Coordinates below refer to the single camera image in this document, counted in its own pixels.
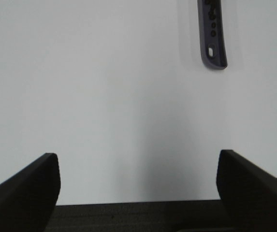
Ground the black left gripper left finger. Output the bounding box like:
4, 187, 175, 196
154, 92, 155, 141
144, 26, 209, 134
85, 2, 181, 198
0, 153, 60, 232

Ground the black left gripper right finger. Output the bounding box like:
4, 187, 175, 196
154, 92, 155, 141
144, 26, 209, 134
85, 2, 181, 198
216, 150, 277, 232

